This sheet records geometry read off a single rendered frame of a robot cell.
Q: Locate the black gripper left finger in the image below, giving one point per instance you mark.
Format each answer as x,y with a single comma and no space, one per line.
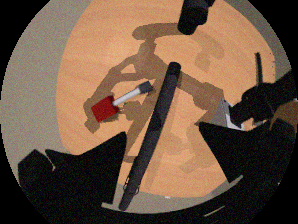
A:
96,169

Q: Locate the black post with cap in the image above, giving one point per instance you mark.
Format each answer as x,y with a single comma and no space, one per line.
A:
185,27

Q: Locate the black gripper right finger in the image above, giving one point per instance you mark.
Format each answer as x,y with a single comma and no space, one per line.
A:
232,148

